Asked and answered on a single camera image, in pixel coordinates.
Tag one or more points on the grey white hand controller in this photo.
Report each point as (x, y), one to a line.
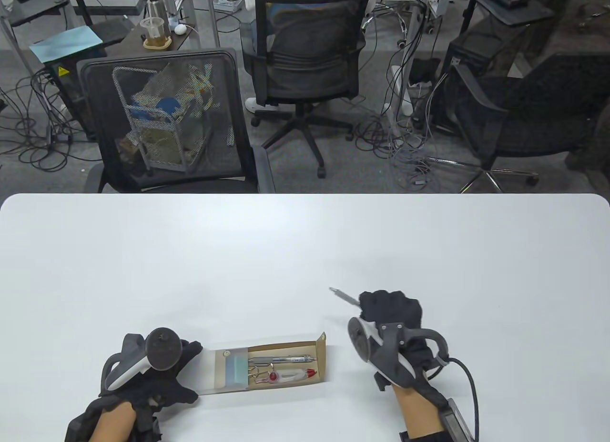
(159, 349)
(381, 349)

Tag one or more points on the glass cup with straw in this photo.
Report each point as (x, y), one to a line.
(156, 32)

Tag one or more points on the pale blue eraser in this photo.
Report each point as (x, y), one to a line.
(235, 370)

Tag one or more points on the cardboard box with clear sleeve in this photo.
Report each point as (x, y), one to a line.
(286, 373)

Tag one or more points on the white computer mouse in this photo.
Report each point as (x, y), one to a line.
(180, 29)

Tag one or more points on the silver pen with clip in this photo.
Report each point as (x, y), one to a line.
(345, 296)

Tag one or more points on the silver retractable pen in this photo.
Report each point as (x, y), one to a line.
(283, 359)

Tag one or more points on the black swivel office chair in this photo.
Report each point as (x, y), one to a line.
(305, 42)

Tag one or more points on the white red correction tape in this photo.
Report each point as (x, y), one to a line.
(293, 375)

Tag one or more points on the person's left thumb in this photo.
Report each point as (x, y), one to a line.
(183, 395)

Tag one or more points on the person's left hand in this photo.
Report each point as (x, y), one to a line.
(164, 377)

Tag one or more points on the person's right forearm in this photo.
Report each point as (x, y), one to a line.
(417, 411)

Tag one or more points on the black computer tower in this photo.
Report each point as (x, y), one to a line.
(469, 80)

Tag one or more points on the teal folder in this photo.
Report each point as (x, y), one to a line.
(66, 43)

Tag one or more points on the grey white left hand controller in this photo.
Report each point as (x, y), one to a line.
(159, 349)

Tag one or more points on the dark side desk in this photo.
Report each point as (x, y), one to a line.
(136, 37)

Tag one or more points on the person's right fingers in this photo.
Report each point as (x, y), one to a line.
(388, 303)

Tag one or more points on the grey white right hand controller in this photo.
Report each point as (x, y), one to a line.
(381, 349)

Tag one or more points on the black chair with chrome base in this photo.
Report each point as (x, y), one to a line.
(524, 108)

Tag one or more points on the clear water bottle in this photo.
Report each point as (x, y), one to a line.
(153, 6)

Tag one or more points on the silver binder clip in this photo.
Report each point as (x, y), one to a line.
(257, 374)

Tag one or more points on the black mesh chair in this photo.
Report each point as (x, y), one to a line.
(95, 108)

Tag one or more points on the person's left forearm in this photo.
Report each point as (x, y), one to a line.
(112, 423)

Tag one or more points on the person's right hand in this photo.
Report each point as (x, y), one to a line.
(405, 313)

